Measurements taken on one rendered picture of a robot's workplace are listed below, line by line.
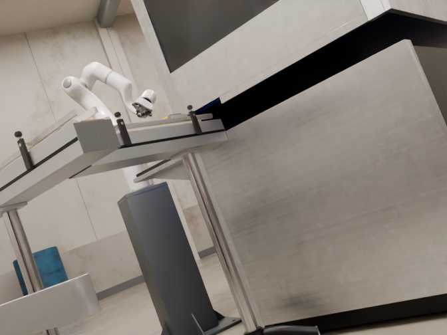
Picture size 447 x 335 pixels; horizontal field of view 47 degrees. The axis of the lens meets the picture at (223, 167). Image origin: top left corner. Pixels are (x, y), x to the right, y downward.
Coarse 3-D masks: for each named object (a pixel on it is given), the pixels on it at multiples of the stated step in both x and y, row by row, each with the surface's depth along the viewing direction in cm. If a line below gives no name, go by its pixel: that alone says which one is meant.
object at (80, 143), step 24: (72, 120) 133; (96, 120) 138; (24, 144) 147; (48, 144) 141; (72, 144) 134; (96, 144) 135; (0, 168) 163; (24, 168) 150; (48, 168) 142; (72, 168) 145; (0, 192) 160; (24, 192) 154; (0, 216) 182
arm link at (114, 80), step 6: (114, 72) 298; (108, 78) 296; (114, 78) 295; (120, 78) 296; (126, 78) 298; (108, 84) 298; (114, 84) 296; (120, 84) 295; (126, 84) 295; (120, 90) 296; (126, 90) 296; (126, 96) 296; (126, 102) 297; (132, 102) 300; (132, 108) 297
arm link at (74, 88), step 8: (64, 80) 294; (72, 80) 293; (80, 80) 303; (64, 88) 294; (72, 88) 293; (80, 88) 295; (72, 96) 296; (80, 96) 296; (88, 96) 297; (80, 104) 299; (88, 104) 297; (96, 104) 297; (104, 112) 295; (112, 120) 290
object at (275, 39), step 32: (288, 0) 181; (320, 0) 174; (352, 0) 167; (384, 0) 161; (416, 0) 186; (256, 32) 191; (288, 32) 183; (320, 32) 176; (192, 64) 212; (224, 64) 202; (256, 64) 193; (288, 64) 185; (192, 96) 214; (224, 96) 204
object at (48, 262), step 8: (48, 248) 736; (56, 248) 751; (40, 256) 723; (48, 256) 730; (56, 256) 742; (16, 264) 725; (40, 264) 721; (48, 264) 726; (56, 264) 736; (16, 272) 731; (40, 272) 718; (48, 272) 723; (56, 272) 731; (64, 272) 747; (48, 280) 720; (56, 280) 726; (64, 280) 738; (24, 288) 722
